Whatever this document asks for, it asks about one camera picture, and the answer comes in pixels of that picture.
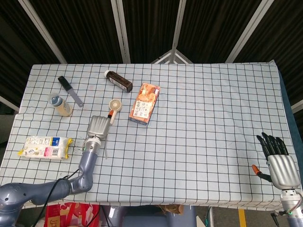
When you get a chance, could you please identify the yellow and white snack package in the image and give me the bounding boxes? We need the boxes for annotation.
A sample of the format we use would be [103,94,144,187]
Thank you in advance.
[18,136,74,161]

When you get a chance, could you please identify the white metal frame post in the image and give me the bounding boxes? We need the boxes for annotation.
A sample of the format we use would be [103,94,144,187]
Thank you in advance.
[18,0,68,64]
[170,0,190,52]
[226,0,270,63]
[110,0,131,64]
[0,96,20,112]
[291,99,303,114]

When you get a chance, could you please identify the brown paper bag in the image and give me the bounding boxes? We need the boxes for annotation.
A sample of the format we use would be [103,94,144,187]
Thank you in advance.
[158,204,185,214]

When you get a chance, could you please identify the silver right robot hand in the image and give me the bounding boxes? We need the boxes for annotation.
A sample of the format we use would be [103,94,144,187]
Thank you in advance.
[251,132,301,190]

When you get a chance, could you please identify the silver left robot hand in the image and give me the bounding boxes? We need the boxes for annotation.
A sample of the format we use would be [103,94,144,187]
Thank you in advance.
[87,113,114,140]

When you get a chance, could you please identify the orange and blue snack box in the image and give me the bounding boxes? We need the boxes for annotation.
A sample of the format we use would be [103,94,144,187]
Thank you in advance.
[128,82,161,126]

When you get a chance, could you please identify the small cream handheld fan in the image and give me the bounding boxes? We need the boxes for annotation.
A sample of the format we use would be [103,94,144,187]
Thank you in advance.
[108,99,123,125]

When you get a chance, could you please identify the brown bottle with white cap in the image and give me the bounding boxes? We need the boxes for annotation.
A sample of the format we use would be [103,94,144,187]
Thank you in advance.
[104,70,133,93]

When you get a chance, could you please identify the red printed bag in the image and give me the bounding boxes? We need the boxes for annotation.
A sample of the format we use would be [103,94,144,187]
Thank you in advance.
[45,202,101,227]

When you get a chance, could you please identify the blue grid-pattern tablecloth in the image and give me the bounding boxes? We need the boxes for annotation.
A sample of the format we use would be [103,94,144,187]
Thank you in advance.
[0,60,301,211]

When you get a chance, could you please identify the seasoning bottle with blue cap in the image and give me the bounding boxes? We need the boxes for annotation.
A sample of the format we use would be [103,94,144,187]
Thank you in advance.
[49,93,73,117]

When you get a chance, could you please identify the white triangular frame foot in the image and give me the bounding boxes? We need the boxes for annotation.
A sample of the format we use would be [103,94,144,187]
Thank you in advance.
[151,49,194,64]

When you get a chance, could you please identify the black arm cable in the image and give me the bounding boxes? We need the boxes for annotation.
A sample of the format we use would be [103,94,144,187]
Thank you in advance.
[33,169,81,227]

